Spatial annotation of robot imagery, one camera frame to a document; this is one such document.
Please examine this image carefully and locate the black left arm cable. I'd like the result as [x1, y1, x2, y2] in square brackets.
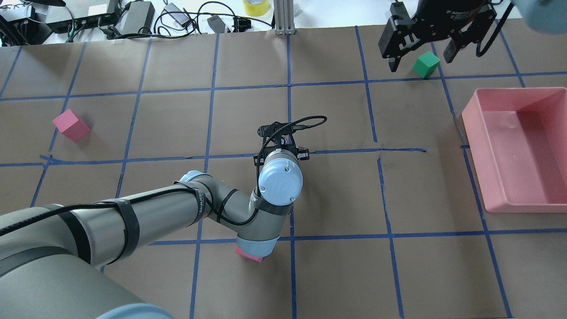
[0, 115, 328, 237]

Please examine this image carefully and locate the green foam cube near bin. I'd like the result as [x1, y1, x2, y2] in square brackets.
[412, 51, 441, 78]

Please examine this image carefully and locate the grey power brick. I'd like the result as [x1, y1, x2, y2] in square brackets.
[119, 1, 155, 35]

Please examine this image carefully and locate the pink foam cube side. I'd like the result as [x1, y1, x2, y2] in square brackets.
[52, 109, 91, 143]

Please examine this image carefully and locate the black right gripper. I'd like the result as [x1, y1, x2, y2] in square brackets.
[378, 0, 497, 72]

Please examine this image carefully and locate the black power strip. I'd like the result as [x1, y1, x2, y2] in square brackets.
[45, 8, 119, 34]

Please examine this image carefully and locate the aluminium profile post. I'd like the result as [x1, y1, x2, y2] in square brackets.
[273, 0, 296, 35]

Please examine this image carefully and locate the pink plastic bin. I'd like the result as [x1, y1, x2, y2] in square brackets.
[462, 87, 567, 214]

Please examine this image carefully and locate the yellow tape roll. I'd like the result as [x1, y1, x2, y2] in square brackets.
[242, 0, 271, 17]

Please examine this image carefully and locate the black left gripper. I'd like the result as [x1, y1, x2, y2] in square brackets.
[255, 122, 310, 166]

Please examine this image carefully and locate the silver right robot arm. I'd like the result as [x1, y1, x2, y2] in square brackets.
[378, 0, 567, 72]

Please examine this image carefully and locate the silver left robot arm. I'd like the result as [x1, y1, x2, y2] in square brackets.
[0, 121, 309, 319]

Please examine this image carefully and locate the pink foam cube centre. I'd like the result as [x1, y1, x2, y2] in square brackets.
[234, 246, 263, 263]

